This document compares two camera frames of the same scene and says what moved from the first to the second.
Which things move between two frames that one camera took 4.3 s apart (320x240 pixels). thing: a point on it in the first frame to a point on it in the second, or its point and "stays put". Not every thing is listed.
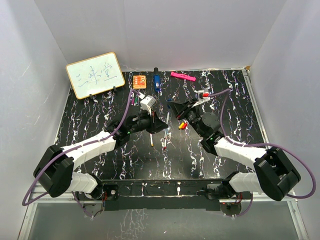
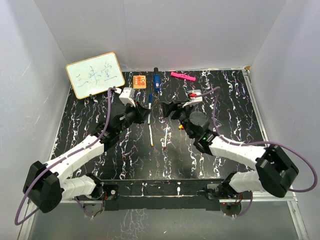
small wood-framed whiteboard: (95, 75) stays put
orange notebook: (139, 82) stays put
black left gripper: (156, 124) to (140, 112)
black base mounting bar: (160, 195) stays put
